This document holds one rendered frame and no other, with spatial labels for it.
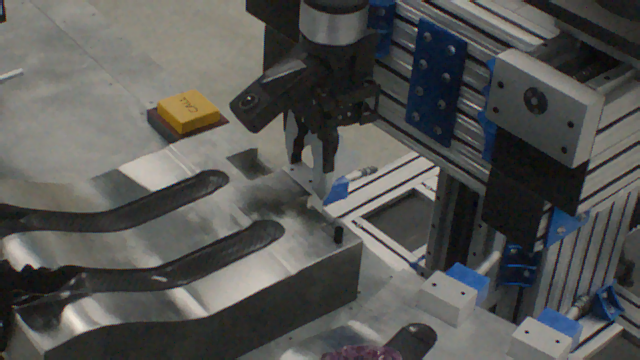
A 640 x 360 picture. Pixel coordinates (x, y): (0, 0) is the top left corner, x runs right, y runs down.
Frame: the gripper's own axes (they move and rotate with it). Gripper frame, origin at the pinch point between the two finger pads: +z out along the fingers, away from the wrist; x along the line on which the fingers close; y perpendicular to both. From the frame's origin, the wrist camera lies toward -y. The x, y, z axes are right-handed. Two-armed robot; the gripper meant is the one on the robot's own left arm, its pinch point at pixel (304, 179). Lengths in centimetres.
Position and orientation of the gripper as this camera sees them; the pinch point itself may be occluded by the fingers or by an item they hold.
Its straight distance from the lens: 142.8
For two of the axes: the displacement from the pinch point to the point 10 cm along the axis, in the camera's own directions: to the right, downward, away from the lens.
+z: -0.7, 7.9, 6.1
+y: 8.5, -2.7, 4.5
